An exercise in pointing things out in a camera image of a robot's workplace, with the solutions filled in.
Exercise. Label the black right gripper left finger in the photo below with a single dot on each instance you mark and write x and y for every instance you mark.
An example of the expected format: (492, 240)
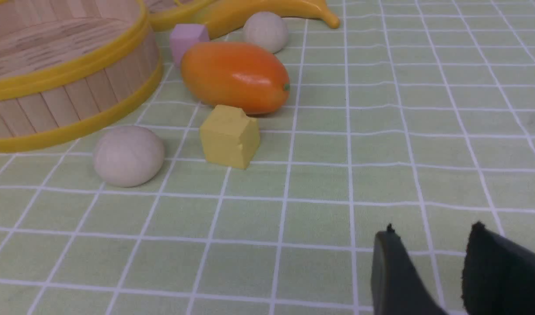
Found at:
(396, 287)

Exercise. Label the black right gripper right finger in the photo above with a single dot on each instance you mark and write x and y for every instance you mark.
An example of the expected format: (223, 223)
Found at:
(498, 275)

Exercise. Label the bamboo steamer tray yellow rims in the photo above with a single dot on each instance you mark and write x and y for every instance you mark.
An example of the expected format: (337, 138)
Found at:
(69, 68)

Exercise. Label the green checkered tablecloth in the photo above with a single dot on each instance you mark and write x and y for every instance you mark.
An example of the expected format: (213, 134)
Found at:
(419, 113)

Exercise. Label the yellow foam cube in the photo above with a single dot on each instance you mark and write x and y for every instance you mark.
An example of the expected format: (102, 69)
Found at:
(229, 137)

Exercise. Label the orange plastic mango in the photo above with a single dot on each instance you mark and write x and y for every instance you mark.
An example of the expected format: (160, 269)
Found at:
(237, 74)

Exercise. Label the white bun near banana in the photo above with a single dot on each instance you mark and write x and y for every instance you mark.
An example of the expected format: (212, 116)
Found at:
(267, 30)

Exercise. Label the white bun near front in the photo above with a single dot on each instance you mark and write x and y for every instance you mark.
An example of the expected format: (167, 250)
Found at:
(128, 156)

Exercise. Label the pink foam cube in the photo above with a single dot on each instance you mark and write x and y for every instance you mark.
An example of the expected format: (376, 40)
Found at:
(183, 36)

